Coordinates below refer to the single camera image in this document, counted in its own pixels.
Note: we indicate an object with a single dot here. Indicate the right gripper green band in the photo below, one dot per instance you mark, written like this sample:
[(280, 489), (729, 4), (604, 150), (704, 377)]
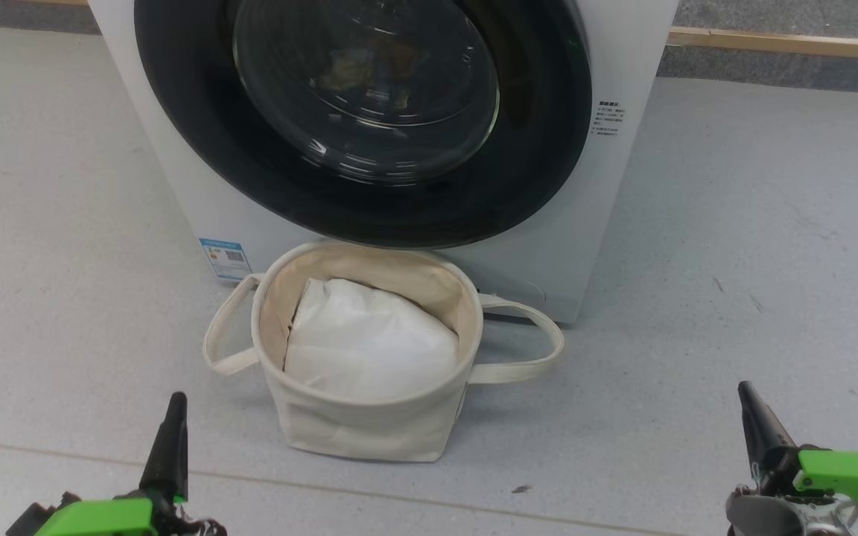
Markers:
[(846, 476)]

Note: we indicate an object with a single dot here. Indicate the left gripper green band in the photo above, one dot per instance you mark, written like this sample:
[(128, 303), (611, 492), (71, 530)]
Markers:
[(101, 517)]

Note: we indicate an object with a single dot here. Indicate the round dark glass washer door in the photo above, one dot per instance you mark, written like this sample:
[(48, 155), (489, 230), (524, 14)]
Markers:
[(198, 134)]

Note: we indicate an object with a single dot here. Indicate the white front-load washing machine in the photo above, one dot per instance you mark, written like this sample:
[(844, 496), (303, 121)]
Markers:
[(176, 171)]

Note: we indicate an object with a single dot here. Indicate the cream canvas laundry basket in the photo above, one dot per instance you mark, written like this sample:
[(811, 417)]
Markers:
[(362, 432)]

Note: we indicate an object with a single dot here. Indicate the blue energy label sticker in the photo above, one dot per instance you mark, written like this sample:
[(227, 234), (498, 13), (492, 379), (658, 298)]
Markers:
[(226, 259)]

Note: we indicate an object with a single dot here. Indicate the white stuffed liner bag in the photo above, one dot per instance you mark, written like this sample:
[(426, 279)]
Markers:
[(369, 350)]

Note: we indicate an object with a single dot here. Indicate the round drain filter cover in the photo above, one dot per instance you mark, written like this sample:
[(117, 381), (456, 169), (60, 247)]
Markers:
[(518, 292)]

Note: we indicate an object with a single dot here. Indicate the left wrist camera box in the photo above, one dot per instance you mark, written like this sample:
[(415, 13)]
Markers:
[(27, 522)]

